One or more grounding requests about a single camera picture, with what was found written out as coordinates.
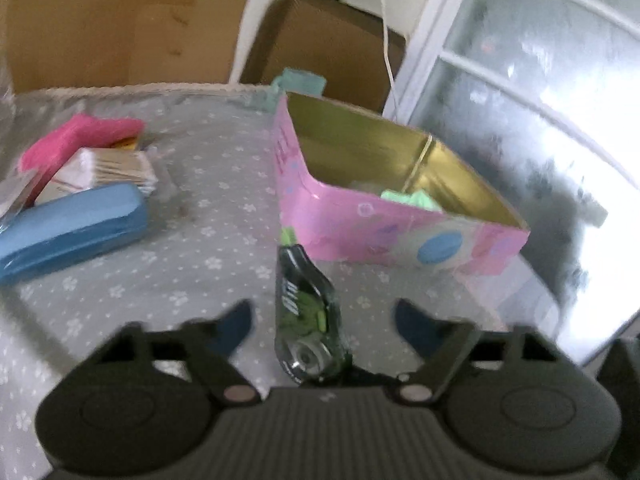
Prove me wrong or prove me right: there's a green correction tape dispenser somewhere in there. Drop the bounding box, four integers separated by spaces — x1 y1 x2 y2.
274 244 350 384

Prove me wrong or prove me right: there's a grey floral tablecloth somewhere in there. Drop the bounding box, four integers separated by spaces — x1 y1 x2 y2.
1 91 559 479

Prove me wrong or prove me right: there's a pink gold-lined tin box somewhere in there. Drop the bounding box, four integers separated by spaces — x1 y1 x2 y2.
272 92 529 275

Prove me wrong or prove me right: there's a cotton swab pack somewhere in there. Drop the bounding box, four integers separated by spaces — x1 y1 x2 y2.
64 148 157 195

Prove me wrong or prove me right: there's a yellow label card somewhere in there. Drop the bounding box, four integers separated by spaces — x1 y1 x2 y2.
111 136 140 151

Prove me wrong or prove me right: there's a pink fuzzy sock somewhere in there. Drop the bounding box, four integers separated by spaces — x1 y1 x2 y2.
17 114 144 205

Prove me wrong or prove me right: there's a teal cloth roll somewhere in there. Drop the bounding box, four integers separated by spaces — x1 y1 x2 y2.
250 67 326 113

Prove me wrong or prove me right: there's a white framed glass door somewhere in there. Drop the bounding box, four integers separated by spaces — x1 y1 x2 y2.
386 0 639 363

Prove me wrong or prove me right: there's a brown chair back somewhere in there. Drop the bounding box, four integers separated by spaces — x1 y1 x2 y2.
240 0 390 113

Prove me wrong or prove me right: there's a cardboard panel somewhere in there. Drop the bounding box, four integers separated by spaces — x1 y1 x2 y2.
1 0 246 92

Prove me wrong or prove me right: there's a white power cable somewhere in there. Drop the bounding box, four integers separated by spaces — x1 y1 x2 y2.
372 0 404 122

